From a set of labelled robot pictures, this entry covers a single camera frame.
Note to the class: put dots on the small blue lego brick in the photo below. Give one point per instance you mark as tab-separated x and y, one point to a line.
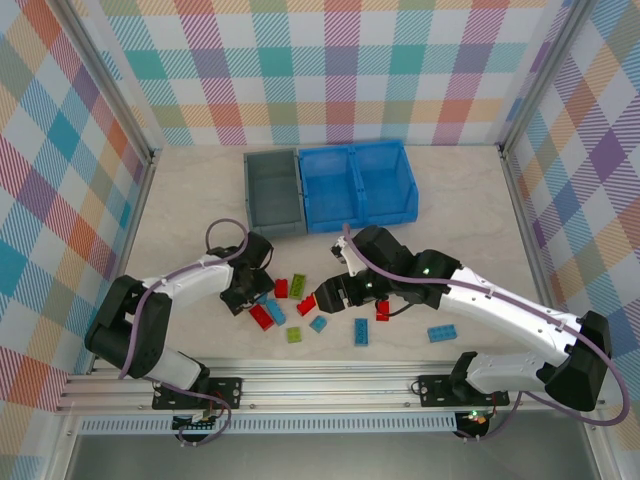
318	324
261	300

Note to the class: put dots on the red lego brick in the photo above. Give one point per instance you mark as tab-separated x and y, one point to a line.
305	306
261	317
281	288
383	311

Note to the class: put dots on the long blue lego brick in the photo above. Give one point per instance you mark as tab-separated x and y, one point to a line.
362	332
443	334
275	310

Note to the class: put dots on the small green lego brick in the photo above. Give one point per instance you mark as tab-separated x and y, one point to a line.
294	335

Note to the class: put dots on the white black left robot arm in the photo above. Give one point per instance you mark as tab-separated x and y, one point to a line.
195	287

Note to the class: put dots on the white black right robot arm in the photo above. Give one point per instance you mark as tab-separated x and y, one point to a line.
500	305

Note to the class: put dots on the grey plastic bin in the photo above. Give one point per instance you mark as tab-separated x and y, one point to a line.
275	195

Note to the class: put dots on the blue plastic bin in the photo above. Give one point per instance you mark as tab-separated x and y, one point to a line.
387	180
330	190

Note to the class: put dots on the grey metal base panel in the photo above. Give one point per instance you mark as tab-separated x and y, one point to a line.
325	457

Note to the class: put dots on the small controller board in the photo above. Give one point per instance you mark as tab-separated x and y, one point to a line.
474	417
197	424

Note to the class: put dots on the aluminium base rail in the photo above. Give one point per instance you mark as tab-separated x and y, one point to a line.
325	390

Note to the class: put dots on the aluminium side frame rail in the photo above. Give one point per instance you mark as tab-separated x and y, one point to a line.
137	215
525	210

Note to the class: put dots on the aluminium frame post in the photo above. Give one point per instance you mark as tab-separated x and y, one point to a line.
107	80
545	75

